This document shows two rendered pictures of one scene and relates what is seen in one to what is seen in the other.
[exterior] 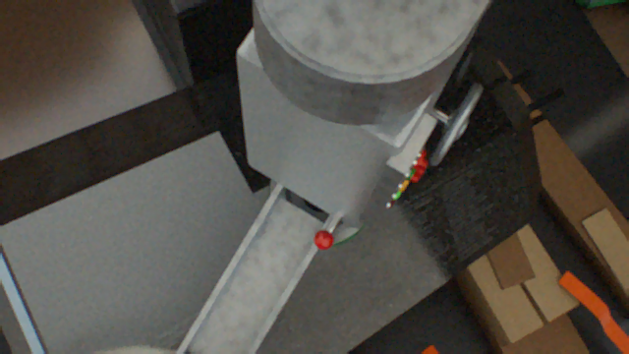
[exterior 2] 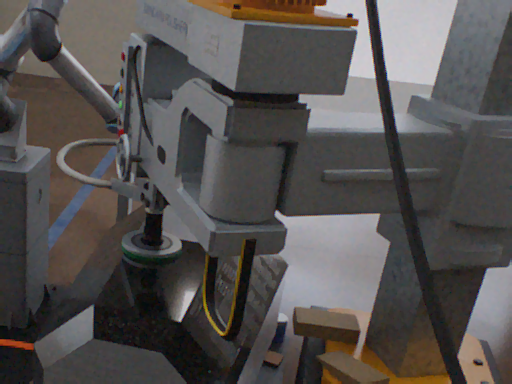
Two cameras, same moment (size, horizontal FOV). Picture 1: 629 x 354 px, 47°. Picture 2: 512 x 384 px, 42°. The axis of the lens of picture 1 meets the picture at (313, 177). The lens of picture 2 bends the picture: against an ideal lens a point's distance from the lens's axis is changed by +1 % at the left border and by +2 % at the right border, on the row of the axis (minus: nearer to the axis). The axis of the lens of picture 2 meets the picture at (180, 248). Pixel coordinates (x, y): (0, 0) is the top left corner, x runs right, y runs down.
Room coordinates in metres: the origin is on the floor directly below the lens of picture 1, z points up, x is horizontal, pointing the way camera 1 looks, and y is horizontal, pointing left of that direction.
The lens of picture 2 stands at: (2.06, -1.36, 1.87)
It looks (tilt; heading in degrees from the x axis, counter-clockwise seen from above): 25 degrees down; 138
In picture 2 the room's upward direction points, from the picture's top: 7 degrees clockwise
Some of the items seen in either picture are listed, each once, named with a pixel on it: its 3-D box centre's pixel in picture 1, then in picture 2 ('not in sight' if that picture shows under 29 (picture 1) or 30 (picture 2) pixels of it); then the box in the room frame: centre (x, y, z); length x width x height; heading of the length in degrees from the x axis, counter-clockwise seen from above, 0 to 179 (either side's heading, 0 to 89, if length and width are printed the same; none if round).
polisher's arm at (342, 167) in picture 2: not in sight; (402, 162); (1.18, 0.16, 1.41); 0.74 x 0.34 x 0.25; 70
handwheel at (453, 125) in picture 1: (436, 114); (134, 158); (0.47, -0.18, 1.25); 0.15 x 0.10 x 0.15; 159
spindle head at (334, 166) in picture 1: (370, 64); (171, 117); (0.48, -0.05, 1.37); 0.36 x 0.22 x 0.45; 159
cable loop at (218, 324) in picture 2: not in sight; (225, 278); (1.02, -0.26, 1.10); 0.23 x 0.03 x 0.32; 159
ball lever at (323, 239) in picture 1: (330, 228); not in sight; (0.26, -0.04, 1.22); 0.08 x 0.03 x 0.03; 159
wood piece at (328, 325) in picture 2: not in sight; (325, 324); (1.01, 0.23, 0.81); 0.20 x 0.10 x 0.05; 46
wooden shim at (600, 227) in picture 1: (614, 248); not in sight; (0.63, -0.99, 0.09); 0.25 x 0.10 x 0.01; 38
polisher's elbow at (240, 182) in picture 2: not in sight; (242, 172); (1.02, -0.26, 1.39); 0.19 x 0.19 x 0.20
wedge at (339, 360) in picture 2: not in sight; (351, 367); (1.21, 0.11, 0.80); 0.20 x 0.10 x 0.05; 168
